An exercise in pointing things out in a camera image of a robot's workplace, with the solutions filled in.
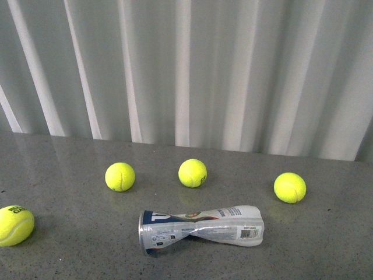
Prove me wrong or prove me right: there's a crushed Wilson tennis ball can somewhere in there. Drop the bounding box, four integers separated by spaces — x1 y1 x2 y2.
138 205 265 254

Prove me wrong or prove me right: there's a middle tennis ball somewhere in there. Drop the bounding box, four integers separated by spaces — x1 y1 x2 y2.
178 159 207 188

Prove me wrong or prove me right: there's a tennis ball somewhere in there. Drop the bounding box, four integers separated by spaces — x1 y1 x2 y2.
274 172 307 204
105 162 135 192
1 205 35 247
178 159 207 188

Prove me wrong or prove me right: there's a right tennis ball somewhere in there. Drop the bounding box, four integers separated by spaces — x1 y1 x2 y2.
274 172 307 204

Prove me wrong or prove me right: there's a far left tennis ball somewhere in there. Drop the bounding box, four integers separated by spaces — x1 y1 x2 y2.
1 205 35 247

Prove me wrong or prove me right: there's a white pleated curtain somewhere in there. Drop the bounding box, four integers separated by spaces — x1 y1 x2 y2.
1 1 372 162

